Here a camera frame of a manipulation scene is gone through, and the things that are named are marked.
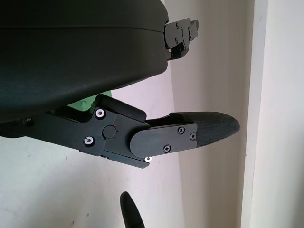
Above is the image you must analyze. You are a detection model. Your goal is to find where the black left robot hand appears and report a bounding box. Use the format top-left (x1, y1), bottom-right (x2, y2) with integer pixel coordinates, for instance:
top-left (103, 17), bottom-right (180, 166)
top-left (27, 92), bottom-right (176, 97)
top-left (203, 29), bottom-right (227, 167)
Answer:
top-left (0, 0), bottom-right (241, 170)

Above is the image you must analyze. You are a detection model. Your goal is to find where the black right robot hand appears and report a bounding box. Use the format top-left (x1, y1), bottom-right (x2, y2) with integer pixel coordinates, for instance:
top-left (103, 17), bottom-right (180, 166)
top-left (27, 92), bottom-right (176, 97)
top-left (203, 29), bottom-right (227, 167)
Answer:
top-left (119, 191), bottom-right (145, 228)

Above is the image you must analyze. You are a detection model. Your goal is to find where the green wooden block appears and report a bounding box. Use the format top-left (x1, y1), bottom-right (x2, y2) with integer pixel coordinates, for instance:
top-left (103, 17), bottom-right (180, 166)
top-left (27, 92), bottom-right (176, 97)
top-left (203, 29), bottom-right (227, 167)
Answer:
top-left (67, 90), bottom-right (112, 112)

